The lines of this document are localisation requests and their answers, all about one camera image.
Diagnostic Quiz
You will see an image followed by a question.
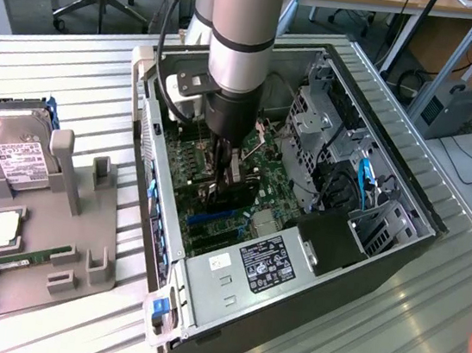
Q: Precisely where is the green motherboard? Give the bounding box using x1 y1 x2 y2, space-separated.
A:
148 102 317 272

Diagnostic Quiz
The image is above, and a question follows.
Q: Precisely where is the grey unit with handle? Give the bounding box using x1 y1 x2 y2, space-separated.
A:
404 75 472 147

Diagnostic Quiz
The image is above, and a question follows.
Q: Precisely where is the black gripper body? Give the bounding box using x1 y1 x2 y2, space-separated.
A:
198 80 262 151

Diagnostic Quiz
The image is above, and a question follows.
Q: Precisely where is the black office chair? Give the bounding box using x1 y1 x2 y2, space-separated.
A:
324 5 377 40
48 0 154 44

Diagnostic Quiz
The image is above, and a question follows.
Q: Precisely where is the graphics card with black fan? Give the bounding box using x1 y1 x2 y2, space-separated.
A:
170 163 262 223

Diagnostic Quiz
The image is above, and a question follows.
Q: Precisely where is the silver chipset heatsink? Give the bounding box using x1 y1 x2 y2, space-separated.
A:
249 208 283 241

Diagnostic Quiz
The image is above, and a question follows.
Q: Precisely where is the blue SATA wire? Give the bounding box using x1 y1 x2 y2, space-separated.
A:
351 155 382 214

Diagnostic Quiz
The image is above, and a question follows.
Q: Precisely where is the black plastic shroud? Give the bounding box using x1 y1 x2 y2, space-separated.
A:
278 203 374 284

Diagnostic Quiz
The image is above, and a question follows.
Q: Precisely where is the open dark PC case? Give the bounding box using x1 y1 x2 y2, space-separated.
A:
92 18 472 353

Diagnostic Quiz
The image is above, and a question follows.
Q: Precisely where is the black slanted pole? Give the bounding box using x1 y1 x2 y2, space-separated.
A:
378 0 442 81

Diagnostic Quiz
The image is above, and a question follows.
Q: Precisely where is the silver hard disk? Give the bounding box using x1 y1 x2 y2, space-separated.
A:
0 104 70 199

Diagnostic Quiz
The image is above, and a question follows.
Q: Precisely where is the grey perforated disk bay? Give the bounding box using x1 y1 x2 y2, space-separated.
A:
345 194 429 263

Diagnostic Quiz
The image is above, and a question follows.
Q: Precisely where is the black wire bundle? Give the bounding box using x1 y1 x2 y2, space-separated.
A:
307 158 362 217

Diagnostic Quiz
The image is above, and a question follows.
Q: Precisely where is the grey power supply unit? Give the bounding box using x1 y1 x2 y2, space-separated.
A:
172 211 328 347

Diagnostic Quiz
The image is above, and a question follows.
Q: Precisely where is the blue expansion slot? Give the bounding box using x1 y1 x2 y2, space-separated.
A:
186 204 236 230

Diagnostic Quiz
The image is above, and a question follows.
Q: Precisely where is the blue case latch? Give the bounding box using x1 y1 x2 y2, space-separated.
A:
148 298 172 322

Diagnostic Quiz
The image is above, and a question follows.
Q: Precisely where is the metal socket cover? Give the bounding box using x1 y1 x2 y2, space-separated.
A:
242 119 271 165

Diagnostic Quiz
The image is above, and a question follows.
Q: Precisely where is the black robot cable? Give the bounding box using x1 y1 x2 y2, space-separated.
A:
146 0 212 128

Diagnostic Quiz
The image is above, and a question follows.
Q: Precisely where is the silver CPU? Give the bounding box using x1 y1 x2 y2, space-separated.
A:
0 211 24 255

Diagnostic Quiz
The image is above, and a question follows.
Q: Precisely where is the grey metal drive cage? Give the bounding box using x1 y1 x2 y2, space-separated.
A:
273 48 387 219

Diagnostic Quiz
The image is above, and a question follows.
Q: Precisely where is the green RAM stick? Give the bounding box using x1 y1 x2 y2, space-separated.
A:
0 237 73 284

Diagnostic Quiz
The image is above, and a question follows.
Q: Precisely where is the grey parts rack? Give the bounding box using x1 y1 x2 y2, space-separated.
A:
0 119 136 347

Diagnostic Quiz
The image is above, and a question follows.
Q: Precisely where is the long black expansion slot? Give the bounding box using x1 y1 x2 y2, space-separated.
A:
188 230 238 261
186 221 237 249

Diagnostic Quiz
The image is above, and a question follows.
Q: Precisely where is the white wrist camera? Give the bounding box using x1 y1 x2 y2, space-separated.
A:
160 66 224 123

